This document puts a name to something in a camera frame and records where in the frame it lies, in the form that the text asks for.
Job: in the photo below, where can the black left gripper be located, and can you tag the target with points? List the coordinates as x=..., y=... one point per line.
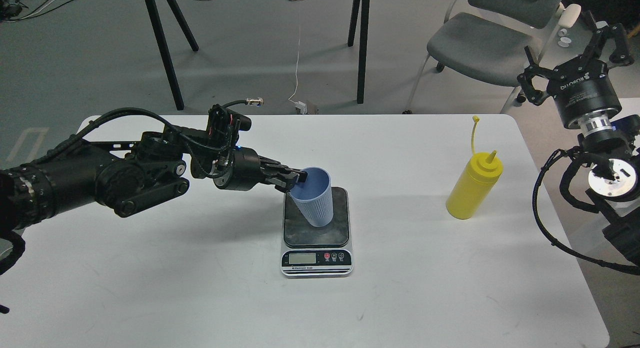
x=248, y=168

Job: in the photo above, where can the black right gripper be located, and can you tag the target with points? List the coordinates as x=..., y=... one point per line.
x=585, y=92

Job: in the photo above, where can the blue ribbed plastic cup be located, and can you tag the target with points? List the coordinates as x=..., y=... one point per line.
x=314, y=197

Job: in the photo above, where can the yellow squeeze bottle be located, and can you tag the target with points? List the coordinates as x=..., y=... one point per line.
x=481, y=173

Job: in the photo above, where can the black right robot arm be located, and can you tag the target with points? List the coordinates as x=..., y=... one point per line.
x=604, y=166

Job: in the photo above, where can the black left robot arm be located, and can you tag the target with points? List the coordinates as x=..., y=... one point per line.
x=132, y=176

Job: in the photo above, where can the digital kitchen scale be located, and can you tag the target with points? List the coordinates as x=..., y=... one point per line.
x=314, y=252

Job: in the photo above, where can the white cap on floor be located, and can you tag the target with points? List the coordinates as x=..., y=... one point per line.
x=564, y=42

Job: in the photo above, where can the white power adapter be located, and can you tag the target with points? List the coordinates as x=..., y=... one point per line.
x=306, y=108

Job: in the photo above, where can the grey office chair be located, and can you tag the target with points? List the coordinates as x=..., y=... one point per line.
x=491, y=52

